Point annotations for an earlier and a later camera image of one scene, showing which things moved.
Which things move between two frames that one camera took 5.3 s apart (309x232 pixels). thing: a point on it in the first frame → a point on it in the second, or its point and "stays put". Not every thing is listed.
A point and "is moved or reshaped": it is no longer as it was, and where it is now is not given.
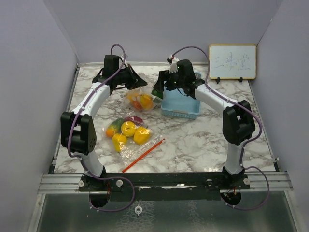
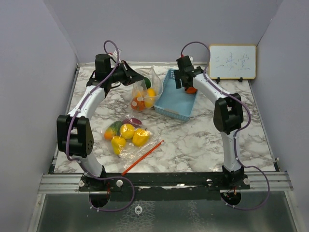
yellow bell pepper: [142, 135] stays put
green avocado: [158, 94] → [147, 82]
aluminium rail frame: [280, 181] stays put
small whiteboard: [232, 62] stays put
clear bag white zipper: [141, 100] is moved or reshaped
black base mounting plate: [166, 186] stays put
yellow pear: [128, 128] stays put
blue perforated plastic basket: [175, 103] is moved or reshaped
